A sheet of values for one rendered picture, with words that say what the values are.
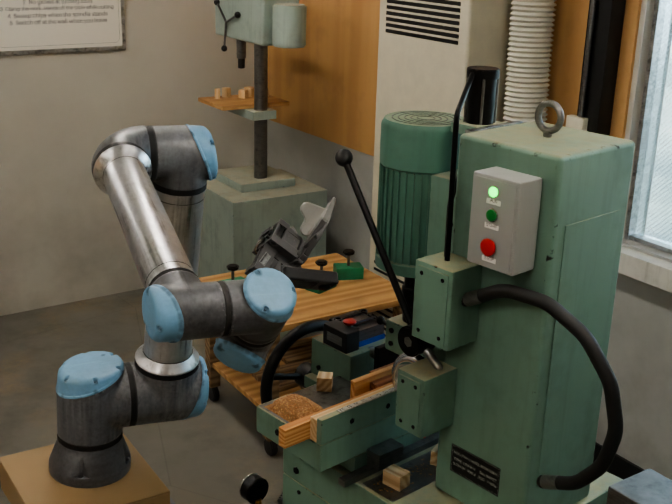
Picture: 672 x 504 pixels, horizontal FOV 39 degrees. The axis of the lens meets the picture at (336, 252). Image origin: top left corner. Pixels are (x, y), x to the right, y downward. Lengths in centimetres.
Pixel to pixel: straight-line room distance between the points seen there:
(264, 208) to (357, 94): 69
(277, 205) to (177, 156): 231
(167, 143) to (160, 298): 56
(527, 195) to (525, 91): 183
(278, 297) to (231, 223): 269
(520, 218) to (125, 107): 351
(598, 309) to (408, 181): 43
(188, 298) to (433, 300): 45
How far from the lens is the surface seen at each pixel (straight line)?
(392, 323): 204
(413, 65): 364
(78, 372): 226
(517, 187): 156
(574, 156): 161
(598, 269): 176
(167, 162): 199
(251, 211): 422
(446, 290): 168
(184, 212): 205
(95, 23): 478
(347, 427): 194
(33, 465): 243
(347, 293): 365
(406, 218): 188
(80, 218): 494
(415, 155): 184
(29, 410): 404
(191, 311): 150
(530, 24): 337
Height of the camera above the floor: 187
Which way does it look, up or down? 19 degrees down
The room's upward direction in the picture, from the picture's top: 2 degrees clockwise
